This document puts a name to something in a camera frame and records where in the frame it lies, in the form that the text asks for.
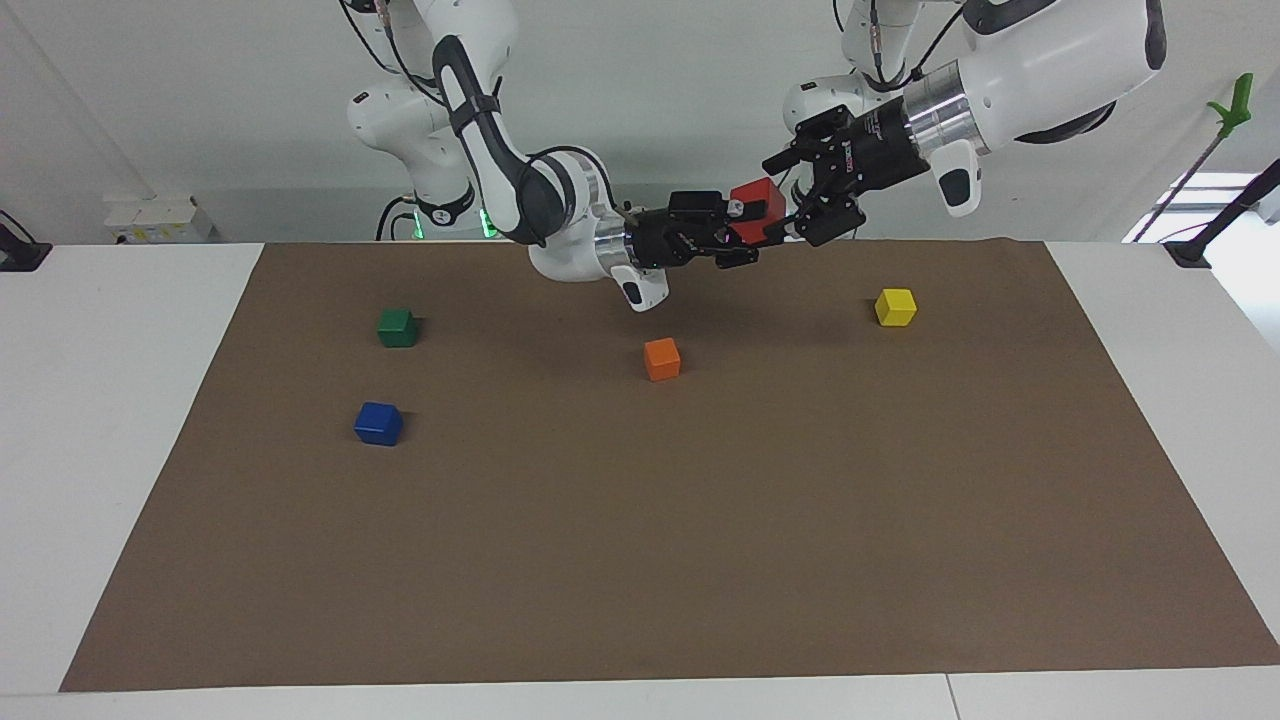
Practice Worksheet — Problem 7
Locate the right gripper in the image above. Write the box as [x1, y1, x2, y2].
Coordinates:
[626, 190, 762, 272]

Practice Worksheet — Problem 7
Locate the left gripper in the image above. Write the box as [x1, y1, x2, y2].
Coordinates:
[761, 97, 934, 248]

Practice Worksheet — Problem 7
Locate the red block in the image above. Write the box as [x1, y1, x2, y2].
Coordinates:
[728, 177, 789, 247]

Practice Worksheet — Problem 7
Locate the yellow block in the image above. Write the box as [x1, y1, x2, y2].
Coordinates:
[874, 288, 919, 329]

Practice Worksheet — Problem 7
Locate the blue block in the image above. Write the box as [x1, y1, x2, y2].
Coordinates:
[353, 401, 405, 448]

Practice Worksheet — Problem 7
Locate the black stand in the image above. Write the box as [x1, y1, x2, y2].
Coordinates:
[1164, 158, 1280, 269]
[0, 210, 54, 273]

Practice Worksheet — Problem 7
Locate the green clamp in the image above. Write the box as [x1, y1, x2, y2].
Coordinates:
[1206, 72, 1255, 140]

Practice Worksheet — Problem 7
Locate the white box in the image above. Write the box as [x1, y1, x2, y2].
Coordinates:
[102, 194, 215, 245]

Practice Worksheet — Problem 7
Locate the black cable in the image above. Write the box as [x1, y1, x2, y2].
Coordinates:
[338, 0, 453, 109]
[374, 194, 417, 243]
[834, 0, 967, 93]

